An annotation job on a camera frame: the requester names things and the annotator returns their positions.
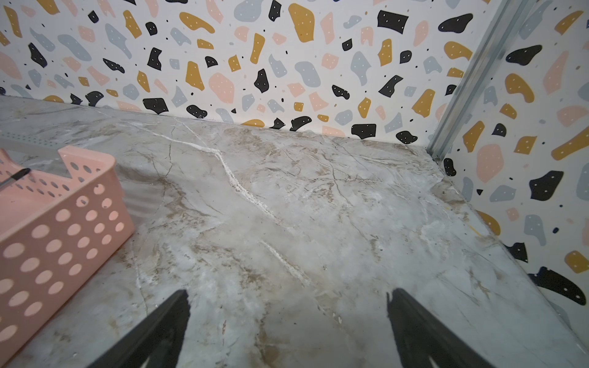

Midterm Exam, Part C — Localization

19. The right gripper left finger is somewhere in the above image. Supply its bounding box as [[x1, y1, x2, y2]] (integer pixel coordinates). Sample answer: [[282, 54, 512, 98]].
[[90, 289, 190, 367]]

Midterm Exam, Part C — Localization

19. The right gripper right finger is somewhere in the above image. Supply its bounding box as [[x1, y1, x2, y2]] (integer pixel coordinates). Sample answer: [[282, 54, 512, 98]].
[[387, 288, 492, 367]]

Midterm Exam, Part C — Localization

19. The green handled screwdriver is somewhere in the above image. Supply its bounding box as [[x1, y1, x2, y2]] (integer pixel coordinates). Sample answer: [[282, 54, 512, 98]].
[[0, 168, 31, 191]]

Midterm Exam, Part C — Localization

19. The pink perforated plastic bin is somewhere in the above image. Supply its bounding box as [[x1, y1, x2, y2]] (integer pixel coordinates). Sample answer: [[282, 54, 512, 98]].
[[1, 146, 134, 364]]

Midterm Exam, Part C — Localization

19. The right aluminium corner post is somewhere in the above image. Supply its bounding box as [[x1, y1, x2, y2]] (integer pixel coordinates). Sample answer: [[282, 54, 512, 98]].
[[426, 0, 534, 163]]

